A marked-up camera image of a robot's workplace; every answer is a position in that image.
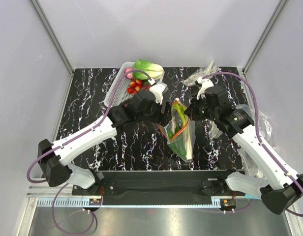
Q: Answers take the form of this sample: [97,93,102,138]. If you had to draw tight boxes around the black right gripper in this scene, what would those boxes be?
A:
[184,93,218,122]

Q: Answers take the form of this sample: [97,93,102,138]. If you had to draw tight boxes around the clear zip bag orange zipper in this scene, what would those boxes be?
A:
[158,98,195,163]

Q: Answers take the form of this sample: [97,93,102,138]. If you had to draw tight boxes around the green white toy leek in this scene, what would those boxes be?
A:
[171,98,195,163]

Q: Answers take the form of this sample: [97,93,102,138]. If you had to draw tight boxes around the green toy chili pepper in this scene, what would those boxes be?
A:
[171,140,186,160]

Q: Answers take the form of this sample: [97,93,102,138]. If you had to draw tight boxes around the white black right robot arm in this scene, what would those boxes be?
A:
[185,85,303,214]

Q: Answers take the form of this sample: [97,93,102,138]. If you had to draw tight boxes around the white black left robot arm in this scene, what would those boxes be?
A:
[38,90,172,195]

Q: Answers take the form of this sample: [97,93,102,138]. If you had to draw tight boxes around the red cherry tomato bunch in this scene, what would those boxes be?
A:
[127,79,143,94]

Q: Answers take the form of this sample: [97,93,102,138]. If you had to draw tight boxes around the green white napa cabbage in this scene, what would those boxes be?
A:
[133,59,164,80]

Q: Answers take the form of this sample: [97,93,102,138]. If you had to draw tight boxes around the white perforated plastic basket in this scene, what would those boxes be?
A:
[103,61,166,108]

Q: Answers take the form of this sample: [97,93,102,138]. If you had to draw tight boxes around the purple toy onion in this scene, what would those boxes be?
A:
[124,67,134,80]

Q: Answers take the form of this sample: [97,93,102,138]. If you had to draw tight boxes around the crumpled clear plastic bags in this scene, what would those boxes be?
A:
[236,104,273,146]

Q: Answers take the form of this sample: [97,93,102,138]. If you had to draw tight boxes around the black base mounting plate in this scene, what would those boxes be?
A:
[72,170,243,207]

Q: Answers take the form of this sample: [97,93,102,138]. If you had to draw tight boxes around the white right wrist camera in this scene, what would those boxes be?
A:
[195,77,214,100]

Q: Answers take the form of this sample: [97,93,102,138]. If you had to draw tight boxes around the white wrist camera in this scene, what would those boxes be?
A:
[195,77,214,100]
[148,78,168,104]

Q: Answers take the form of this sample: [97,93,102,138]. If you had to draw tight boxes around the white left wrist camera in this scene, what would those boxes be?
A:
[148,78,168,104]

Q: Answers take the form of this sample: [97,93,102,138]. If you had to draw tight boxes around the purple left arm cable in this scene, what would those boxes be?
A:
[26,69,154,184]

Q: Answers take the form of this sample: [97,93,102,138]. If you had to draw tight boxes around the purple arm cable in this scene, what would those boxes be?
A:
[202,71,303,217]
[26,69,154,184]

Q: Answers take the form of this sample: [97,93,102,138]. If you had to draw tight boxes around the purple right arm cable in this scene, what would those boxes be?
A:
[202,71,303,217]

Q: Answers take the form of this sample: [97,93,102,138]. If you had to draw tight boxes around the perforated cable duct rail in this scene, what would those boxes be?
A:
[37,197,102,207]

